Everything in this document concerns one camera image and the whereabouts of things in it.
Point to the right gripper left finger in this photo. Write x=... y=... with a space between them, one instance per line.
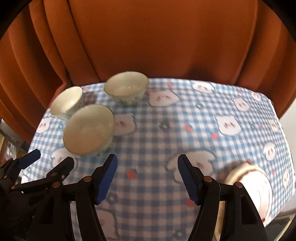
x=87 y=193

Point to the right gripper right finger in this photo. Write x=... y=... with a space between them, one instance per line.
x=241 y=219

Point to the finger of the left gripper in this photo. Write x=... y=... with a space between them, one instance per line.
x=11 y=169

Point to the small red-pattern white plate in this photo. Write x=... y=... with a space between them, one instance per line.
x=261 y=192

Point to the floral bowl front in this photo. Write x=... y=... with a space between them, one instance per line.
x=89 y=132

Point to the floral bowl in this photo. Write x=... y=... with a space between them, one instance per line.
x=67 y=103
x=89 y=132
x=127 y=88

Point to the blue checkered bear tablecloth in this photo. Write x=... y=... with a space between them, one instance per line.
x=219 y=127

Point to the orange curtain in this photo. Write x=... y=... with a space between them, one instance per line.
x=51 y=45

